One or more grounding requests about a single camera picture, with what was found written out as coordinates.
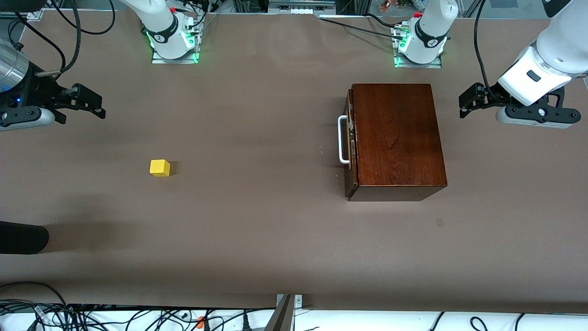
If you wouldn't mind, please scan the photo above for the yellow block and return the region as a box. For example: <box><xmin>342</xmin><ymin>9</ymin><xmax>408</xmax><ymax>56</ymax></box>
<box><xmin>149</xmin><ymin>159</ymin><xmax>171</xmax><ymax>177</ymax></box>

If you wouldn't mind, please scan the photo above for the dark brown wooden box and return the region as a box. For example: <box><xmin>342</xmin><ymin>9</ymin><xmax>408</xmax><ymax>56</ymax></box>
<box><xmin>345</xmin><ymin>83</ymin><xmax>448</xmax><ymax>202</ymax></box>

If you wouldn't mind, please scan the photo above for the black rounded object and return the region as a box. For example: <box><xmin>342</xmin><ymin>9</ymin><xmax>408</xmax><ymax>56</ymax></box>
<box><xmin>0</xmin><ymin>221</ymin><xmax>50</xmax><ymax>255</ymax></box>

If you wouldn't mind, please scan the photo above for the grey device with ports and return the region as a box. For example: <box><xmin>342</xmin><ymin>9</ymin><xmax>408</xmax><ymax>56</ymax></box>
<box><xmin>268</xmin><ymin>0</ymin><xmax>336</xmax><ymax>15</ymax></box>

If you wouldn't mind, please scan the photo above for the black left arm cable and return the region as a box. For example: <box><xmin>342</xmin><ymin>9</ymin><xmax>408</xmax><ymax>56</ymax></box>
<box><xmin>474</xmin><ymin>0</ymin><xmax>498</xmax><ymax>102</ymax></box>

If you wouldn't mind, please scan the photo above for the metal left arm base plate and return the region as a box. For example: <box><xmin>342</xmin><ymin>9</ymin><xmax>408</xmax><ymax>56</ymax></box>
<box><xmin>394</xmin><ymin>55</ymin><xmax>442</xmax><ymax>69</ymax></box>

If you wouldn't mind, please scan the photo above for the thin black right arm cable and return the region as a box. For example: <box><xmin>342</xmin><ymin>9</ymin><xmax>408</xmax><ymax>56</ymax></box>
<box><xmin>48</xmin><ymin>0</ymin><xmax>116</xmax><ymax>35</ymax></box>

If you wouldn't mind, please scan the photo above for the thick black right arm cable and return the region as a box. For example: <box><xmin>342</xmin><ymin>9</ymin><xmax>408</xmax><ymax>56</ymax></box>
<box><xmin>34</xmin><ymin>0</ymin><xmax>83</xmax><ymax>76</ymax></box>

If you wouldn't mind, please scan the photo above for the aluminium frame profile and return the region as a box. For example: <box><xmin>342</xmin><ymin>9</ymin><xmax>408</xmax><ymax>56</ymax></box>
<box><xmin>0</xmin><ymin>8</ymin><xmax>46</xmax><ymax>22</ymax></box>

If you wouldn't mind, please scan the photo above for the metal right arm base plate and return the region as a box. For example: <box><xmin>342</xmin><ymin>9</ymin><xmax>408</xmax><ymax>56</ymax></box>
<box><xmin>152</xmin><ymin>44</ymin><xmax>201</xmax><ymax>64</ymax></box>

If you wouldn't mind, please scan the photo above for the short black table cable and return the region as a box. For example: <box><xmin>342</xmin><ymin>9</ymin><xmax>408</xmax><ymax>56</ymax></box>
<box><xmin>365</xmin><ymin>13</ymin><xmax>407</xmax><ymax>29</ymax></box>

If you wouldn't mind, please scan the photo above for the long black table cable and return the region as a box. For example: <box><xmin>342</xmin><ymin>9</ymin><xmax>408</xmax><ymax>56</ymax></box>
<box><xmin>318</xmin><ymin>17</ymin><xmax>399</xmax><ymax>39</ymax></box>

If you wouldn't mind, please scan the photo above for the black looping floor cable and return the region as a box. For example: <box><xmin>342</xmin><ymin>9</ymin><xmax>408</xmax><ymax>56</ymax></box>
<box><xmin>0</xmin><ymin>281</ymin><xmax>69</xmax><ymax>307</ymax></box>

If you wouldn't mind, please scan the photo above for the metal bracket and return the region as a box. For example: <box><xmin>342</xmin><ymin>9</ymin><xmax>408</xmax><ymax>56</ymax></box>
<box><xmin>266</xmin><ymin>294</ymin><xmax>304</xmax><ymax>331</ymax></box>

